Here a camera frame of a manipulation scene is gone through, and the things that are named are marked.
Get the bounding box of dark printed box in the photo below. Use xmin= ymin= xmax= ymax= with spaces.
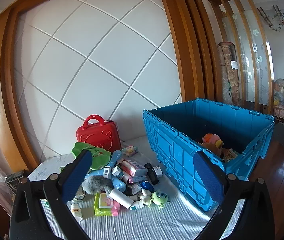
xmin=5 ymin=170 xmax=25 ymax=194

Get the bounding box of black handheld device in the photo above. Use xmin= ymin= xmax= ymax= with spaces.
xmin=144 ymin=163 xmax=159 ymax=185

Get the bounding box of orange plush toy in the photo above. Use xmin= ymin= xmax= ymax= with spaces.
xmin=198 ymin=133 xmax=224 ymax=155

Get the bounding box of pink white box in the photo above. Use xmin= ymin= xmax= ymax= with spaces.
xmin=121 ymin=160 xmax=149 ymax=177

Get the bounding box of white teal box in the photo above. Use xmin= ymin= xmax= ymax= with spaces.
xmin=129 ymin=200 xmax=145 ymax=210

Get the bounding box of pastel tissue pack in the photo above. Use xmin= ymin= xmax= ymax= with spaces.
xmin=122 ymin=145 xmax=139 ymax=157

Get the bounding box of pink wet wipes pack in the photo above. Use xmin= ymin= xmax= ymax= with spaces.
xmin=111 ymin=199 xmax=121 ymax=217

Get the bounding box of white printed box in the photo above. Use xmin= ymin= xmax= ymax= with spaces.
xmin=222 ymin=148 xmax=238 ymax=162

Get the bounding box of grey plush toy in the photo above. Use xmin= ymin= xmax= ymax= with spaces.
xmin=81 ymin=175 xmax=114 ymax=195

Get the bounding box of rolled patterned carpet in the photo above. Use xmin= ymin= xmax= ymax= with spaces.
xmin=218 ymin=42 xmax=241 ymax=105

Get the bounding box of red toy suitcase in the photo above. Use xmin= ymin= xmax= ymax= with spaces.
xmin=76 ymin=114 xmax=121 ymax=153

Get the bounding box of green one-eyed monster plush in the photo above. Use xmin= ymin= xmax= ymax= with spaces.
xmin=148 ymin=191 xmax=169 ymax=212

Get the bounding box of pile of colourful toys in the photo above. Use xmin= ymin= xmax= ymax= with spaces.
xmin=273 ymin=79 xmax=284 ymax=120

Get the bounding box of small white green box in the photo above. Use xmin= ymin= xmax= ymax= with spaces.
xmin=112 ymin=166 xmax=125 ymax=178

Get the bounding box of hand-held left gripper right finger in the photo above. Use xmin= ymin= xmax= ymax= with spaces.
xmin=193 ymin=151 xmax=275 ymax=240

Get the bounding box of green wet wipes pack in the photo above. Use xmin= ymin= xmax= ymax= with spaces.
xmin=94 ymin=192 xmax=115 ymax=217

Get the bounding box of wooden slat glass partition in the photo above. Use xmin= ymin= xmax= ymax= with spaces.
xmin=208 ymin=0 xmax=275 ymax=120

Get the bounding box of small white plush toy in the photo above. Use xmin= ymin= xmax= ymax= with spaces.
xmin=140 ymin=189 xmax=154 ymax=207

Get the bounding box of small white bottle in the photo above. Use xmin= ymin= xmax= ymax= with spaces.
xmin=70 ymin=203 xmax=83 ymax=222

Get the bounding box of white covered desktop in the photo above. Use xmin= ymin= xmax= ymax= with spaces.
xmin=28 ymin=136 xmax=247 ymax=240

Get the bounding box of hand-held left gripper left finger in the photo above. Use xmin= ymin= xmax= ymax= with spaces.
xmin=9 ymin=149 xmax=94 ymax=240

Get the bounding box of white paper roll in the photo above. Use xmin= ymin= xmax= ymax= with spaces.
xmin=109 ymin=188 xmax=134 ymax=209

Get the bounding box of blue plastic storage crate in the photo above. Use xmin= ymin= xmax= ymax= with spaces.
xmin=143 ymin=98 xmax=275 ymax=212

